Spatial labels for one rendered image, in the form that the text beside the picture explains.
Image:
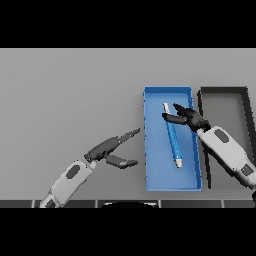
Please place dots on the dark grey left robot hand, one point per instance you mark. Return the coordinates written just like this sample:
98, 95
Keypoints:
106, 147

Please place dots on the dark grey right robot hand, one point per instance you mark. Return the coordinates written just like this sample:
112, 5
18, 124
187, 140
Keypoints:
194, 119

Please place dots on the blue pipe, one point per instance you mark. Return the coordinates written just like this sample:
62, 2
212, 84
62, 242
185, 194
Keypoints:
173, 138

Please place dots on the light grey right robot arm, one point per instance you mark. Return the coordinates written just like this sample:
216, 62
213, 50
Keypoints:
230, 154

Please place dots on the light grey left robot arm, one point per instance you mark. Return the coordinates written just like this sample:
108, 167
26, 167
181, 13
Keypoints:
66, 181

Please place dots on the dark grey bin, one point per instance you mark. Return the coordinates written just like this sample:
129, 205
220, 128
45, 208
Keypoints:
230, 103

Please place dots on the blue bin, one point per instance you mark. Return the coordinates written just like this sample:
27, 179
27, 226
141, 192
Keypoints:
156, 160

